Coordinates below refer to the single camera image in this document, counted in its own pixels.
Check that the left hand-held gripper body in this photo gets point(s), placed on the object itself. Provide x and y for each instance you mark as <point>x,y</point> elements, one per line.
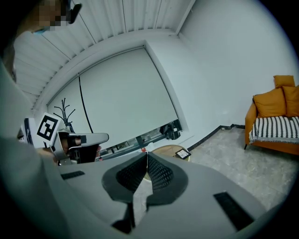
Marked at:
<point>47,127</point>

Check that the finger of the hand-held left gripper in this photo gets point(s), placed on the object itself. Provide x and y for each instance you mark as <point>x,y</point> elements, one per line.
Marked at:
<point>95,137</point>

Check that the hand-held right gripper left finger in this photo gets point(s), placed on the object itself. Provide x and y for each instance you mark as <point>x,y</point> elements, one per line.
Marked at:
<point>93,186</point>

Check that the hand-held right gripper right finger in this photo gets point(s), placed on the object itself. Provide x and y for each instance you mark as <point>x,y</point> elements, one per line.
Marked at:
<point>205,182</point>

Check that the black framed branch picture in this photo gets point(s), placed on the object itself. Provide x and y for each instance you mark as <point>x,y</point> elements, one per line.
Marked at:
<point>182,154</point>

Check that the person's left forearm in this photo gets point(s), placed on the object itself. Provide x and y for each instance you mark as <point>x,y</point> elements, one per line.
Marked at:
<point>46,152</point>

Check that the black coat stand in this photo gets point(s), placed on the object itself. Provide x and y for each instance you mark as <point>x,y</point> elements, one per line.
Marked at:
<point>65,116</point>

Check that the white roller blind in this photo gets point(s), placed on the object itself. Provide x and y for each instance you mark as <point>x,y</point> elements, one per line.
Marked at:
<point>116,93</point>

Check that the red apple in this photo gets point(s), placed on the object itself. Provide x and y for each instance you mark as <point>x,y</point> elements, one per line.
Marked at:
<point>143,149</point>

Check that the black machine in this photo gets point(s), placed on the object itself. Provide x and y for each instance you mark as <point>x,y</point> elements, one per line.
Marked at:
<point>172,130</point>

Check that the black white striped blanket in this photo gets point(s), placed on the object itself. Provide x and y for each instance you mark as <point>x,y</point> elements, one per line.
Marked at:
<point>273,129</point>

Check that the blue face mask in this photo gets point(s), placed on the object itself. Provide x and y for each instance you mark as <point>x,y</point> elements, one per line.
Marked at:
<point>40,31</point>

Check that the orange sofa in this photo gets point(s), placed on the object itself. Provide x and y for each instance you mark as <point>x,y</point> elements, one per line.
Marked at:
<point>268,102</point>

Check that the person's head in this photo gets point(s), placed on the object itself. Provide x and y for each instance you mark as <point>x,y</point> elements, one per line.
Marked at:
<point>23,23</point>

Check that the orange throw cushion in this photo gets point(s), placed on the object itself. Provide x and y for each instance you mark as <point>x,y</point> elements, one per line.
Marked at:
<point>283,81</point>

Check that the black head camera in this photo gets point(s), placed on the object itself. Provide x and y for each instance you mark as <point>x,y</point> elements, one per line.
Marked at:
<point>75,12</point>

